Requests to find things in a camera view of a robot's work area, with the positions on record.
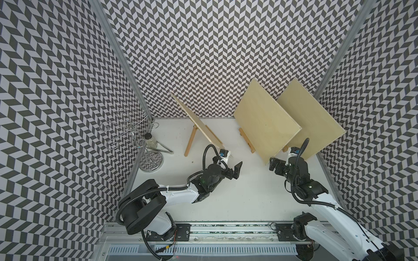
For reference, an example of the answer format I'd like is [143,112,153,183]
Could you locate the plywood board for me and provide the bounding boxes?
[171,92,224,149]
[276,79,346,160]
[234,79,302,164]

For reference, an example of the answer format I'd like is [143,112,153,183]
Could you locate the small wooden easel piece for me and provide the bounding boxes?
[183,123,226,157]

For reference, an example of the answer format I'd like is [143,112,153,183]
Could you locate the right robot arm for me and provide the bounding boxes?
[269,150,405,261]

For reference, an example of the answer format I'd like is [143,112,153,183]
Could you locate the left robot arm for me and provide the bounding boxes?
[115,162,243,236]

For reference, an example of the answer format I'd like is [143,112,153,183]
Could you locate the metal tongs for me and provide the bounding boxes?
[148,141,174,154]

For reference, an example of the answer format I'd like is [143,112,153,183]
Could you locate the glass spice jar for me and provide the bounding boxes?
[144,132,158,149]

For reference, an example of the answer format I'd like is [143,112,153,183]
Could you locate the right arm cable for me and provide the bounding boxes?
[283,137,386,252]

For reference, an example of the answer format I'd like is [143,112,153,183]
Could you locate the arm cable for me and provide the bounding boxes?
[283,137,386,252]
[115,144,223,261]

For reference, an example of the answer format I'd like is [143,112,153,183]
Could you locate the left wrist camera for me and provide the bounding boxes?
[219,149,231,162]

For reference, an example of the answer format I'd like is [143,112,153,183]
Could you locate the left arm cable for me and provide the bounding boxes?
[115,144,223,261]

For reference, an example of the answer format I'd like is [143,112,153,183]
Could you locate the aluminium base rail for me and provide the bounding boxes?
[94,221,373,255]

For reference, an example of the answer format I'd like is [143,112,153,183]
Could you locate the wire mug tree stand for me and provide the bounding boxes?
[99,109,164,173]

